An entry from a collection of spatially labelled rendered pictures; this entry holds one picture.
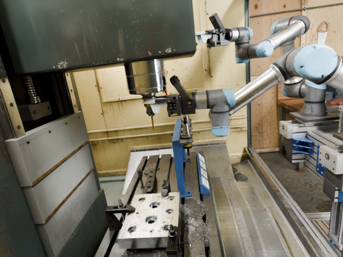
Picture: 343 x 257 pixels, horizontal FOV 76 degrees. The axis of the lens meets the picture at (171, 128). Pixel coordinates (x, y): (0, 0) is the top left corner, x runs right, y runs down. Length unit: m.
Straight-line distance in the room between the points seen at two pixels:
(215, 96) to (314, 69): 0.35
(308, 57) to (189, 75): 1.15
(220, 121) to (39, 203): 0.76
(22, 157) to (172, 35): 0.66
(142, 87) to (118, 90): 1.17
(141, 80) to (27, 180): 0.54
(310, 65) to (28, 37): 0.97
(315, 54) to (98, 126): 1.75
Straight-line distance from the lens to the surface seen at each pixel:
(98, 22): 0.83
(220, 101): 0.88
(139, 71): 0.83
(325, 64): 0.94
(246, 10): 1.98
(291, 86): 1.73
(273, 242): 1.28
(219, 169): 1.85
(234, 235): 1.24
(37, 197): 0.98
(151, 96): 0.89
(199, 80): 1.90
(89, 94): 2.10
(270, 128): 3.91
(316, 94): 1.68
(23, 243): 1.03
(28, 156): 0.94
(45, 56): 0.91
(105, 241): 1.10
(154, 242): 0.93
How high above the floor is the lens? 1.59
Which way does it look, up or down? 16 degrees down
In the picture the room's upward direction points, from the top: 7 degrees counter-clockwise
